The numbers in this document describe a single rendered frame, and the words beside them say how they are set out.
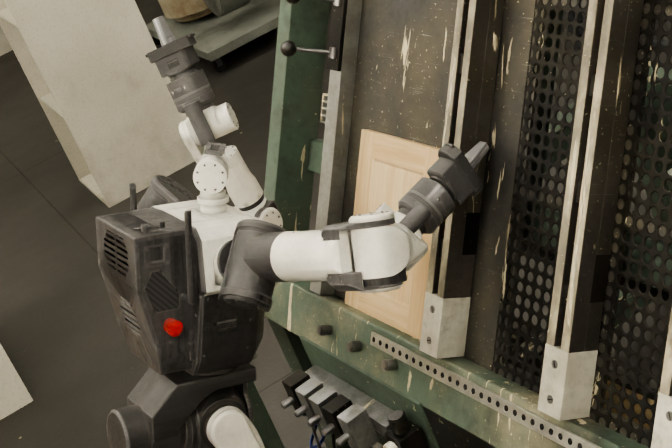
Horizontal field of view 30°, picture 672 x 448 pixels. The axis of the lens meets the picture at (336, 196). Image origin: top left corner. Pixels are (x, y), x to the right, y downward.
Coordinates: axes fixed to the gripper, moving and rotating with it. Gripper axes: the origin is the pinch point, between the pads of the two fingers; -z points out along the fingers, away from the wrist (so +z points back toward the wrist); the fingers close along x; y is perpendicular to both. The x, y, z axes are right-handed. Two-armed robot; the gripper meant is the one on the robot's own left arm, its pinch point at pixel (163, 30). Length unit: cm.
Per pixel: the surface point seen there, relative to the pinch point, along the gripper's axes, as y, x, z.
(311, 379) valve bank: -3, -6, 87
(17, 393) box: -105, -220, 98
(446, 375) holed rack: 15, 40, 86
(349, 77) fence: -28.5, 21.5, 26.7
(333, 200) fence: -21, 9, 51
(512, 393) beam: 23, 57, 90
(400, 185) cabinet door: -11, 33, 51
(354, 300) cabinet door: -11, 9, 73
